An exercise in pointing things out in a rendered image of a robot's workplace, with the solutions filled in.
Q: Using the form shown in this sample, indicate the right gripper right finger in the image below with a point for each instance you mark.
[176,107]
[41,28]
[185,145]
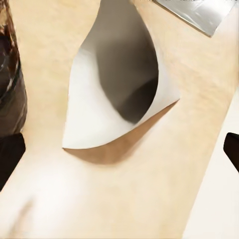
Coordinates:
[231,148]

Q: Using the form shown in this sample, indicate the countertop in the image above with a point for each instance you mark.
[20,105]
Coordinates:
[143,184]

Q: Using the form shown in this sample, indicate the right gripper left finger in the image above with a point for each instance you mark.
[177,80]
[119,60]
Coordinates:
[12,148]

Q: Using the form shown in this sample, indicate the drop in sink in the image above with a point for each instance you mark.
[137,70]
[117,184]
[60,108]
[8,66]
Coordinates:
[203,15]

